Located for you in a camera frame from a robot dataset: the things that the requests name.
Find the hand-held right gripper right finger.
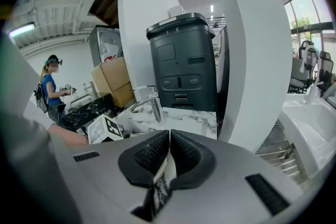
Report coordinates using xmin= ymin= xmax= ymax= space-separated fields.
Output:
xmin=156 ymin=129 xmax=306 ymax=224

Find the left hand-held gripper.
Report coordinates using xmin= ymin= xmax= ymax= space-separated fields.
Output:
xmin=87 ymin=114 xmax=124 ymax=145

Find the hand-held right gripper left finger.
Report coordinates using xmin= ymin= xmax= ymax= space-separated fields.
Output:
xmin=49 ymin=129 xmax=171 ymax=224

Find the beige frying pan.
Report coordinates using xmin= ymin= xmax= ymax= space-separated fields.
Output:
xmin=156 ymin=156 xmax=177 ymax=182

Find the black table with white panel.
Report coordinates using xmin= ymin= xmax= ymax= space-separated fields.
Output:
xmin=60 ymin=93 xmax=118 ymax=131

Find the large cardboard box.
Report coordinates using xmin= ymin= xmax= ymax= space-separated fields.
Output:
xmin=90 ymin=57 xmax=137 ymax=109

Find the chrome faucet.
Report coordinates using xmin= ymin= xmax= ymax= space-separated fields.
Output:
xmin=129 ymin=84 xmax=165 ymax=126

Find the white marble sink cabinet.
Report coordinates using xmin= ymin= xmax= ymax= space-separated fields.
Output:
xmin=114 ymin=105 xmax=219 ymax=141

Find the grey wrapped appliance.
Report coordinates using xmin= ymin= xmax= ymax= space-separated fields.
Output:
xmin=89 ymin=24 xmax=124 ymax=67

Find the dark grey tall appliance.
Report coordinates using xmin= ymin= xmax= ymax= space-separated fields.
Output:
xmin=145 ymin=12 xmax=219 ymax=113

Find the tube ceiling lamp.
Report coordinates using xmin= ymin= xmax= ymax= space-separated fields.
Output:
xmin=8 ymin=23 xmax=36 ymax=38

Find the grey office chair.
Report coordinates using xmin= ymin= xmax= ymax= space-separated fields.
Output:
xmin=288 ymin=56 xmax=311 ymax=94

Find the white gooseneck faucet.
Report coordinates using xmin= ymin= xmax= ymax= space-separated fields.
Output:
xmin=300 ymin=45 xmax=321 ymax=106

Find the black mesh office chair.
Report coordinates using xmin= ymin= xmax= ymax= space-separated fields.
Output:
xmin=299 ymin=39 xmax=320 ymax=80
xmin=318 ymin=50 xmax=335 ymax=88

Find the chrome wire rack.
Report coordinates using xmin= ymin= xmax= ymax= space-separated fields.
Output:
xmin=255 ymin=123 xmax=308 ymax=185

